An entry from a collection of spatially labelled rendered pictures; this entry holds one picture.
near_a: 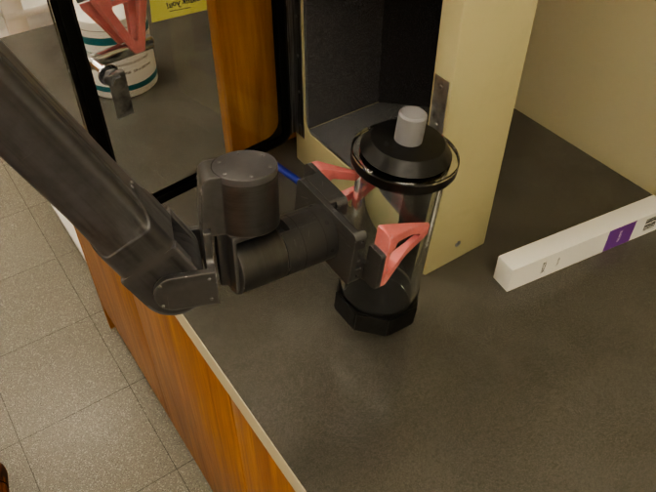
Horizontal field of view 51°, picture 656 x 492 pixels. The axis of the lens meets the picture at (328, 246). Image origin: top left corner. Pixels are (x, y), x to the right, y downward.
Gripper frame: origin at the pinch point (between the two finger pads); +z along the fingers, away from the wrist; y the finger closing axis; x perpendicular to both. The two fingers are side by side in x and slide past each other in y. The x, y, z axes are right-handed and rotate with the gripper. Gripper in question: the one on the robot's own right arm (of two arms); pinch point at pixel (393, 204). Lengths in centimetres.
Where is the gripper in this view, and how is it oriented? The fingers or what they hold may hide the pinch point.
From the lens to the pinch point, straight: 72.4
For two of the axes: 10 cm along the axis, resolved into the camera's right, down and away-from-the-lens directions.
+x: -1.0, 7.4, 6.7
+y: -5.6, -6.0, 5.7
